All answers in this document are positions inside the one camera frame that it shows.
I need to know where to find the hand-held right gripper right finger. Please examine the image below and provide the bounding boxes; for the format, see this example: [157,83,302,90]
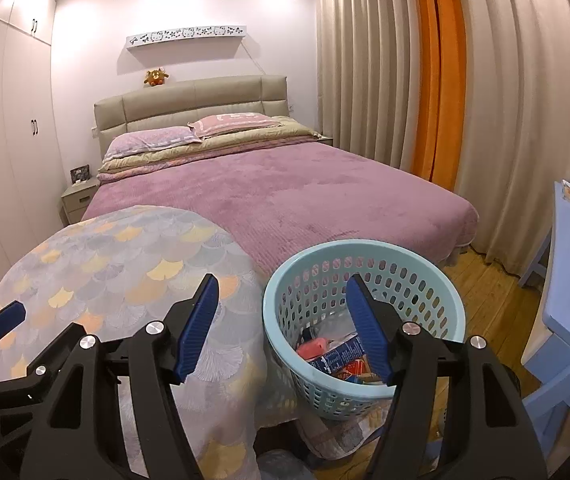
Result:
[346,273,550,480]

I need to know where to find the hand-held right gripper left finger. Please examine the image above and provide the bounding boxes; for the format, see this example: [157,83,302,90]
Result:
[24,273,221,480]

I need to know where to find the clear plastic bag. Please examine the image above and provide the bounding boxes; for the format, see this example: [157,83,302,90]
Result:
[315,310,361,346]

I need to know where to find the orange snack packet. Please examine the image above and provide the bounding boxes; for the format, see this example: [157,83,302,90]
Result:
[337,355,381,382]

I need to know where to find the blue printed box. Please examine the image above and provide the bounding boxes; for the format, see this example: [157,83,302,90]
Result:
[310,337,366,376]

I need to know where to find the red cup with white lid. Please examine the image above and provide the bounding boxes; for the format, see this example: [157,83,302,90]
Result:
[297,338,331,361]

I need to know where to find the light blue plastic basket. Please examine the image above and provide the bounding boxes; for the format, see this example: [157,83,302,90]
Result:
[262,239,466,421]

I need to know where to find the scale-print tablecloth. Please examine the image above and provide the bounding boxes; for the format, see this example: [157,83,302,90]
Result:
[0,205,311,480]

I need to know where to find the beige nightstand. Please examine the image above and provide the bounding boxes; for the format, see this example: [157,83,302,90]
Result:
[61,176,100,226]

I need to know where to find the pink bed blanket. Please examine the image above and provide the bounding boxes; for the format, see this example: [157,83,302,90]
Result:
[81,145,480,281]

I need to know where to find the olive folded quilt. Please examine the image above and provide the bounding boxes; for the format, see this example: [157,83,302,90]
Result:
[98,117,323,173]

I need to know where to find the white wardrobe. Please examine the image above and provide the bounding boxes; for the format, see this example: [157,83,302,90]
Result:
[0,0,73,301]

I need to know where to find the lilac pillow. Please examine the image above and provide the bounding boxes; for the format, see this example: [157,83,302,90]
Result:
[102,126,201,158]

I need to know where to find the blue plastic chair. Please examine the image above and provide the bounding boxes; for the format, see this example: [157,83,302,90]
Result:
[520,180,570,441]

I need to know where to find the pink pillow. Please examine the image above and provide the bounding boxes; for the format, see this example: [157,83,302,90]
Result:
[187,113,281,138]

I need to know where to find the beige bed headboard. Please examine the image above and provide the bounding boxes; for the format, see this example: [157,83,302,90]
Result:
[94,75,288,161]

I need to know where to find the orange curtain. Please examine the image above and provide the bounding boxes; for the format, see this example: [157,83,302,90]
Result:
[410,0,467,193]

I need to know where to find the beige curtain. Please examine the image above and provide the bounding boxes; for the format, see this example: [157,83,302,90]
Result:
[452,0,570,278]
[312,0,430,181]

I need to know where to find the white wall shelf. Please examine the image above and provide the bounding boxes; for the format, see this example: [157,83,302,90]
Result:
[126,24,247,51]

